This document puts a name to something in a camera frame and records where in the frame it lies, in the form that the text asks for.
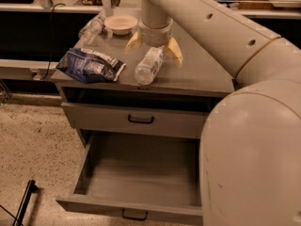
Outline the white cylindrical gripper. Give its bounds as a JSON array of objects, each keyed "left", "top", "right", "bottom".
[{"left": 124, "top": 18, "right": 183, "bottom": 68}]

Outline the clear plastic water bottle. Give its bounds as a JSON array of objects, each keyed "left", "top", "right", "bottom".
[{"left": 134, "top": 47, "right": 164, "bottom": 85}]

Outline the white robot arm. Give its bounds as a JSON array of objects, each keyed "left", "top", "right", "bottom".
[{"left": 129, "top": 0, "right": 301, "bottom": 226}]

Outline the grey drawer cabinet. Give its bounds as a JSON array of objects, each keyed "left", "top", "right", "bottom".
[{"left": 50, "top": 8, "right": 235, "bottom": 162}]

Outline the grey upper drawer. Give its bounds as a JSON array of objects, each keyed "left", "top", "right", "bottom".
[{"left": 62, "top": 103, "right": 208, "bottom": 138}]

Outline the open grey lower drawer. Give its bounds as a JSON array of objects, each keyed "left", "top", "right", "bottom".
[{"left": 56, "top": 133, "right": 202, "bottom": 226}]

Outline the white paper bowl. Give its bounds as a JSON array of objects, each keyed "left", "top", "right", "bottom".
[{"left": 104, "top": 14, "right": 137, "bottom": 36}]

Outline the blue chip bag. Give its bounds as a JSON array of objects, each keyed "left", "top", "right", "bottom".
[{"left": 55, "top": 48, "right": 126, "bottom": 84}]

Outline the black floor bar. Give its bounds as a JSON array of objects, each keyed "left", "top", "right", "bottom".
[{"left": 12, "top": 180, "right": 37, "bottom": 226}]

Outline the black power cable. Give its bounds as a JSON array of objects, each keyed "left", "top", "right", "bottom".
[{"left": 40, "top": 3, "right": 67, "bottom": 81}]

